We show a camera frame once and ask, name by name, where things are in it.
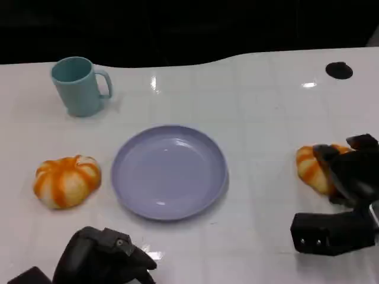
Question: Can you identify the orange white toy bread roll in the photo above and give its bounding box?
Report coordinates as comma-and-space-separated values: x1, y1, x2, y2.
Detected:
33, 154, 102, 210
296, 144, 354, 196

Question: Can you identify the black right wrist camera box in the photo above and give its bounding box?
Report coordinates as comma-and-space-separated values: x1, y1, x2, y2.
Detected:
290, 211, 377, 257

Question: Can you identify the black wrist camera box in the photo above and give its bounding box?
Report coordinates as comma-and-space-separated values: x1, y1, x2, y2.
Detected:
290, 211, 377, 257
6, 266, 53, 284

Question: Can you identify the pale green mug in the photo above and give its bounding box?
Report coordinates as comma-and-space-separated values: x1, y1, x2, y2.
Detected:
51, 56, 114, 118

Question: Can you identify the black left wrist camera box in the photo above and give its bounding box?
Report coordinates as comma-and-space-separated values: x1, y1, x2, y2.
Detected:
6, 266, 53, 284

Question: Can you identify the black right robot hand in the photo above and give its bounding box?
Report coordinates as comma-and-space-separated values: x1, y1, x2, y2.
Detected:
313, 133, 379, 209

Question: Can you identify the lilac plate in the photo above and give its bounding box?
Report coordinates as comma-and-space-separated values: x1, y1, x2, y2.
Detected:
111, 125, 229, 222

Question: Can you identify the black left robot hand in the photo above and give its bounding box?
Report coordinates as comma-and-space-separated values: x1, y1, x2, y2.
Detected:
52, 226, 158, 284

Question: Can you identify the black round table grommet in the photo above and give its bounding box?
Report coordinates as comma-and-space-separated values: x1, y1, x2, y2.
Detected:
325, 62, 354, 80

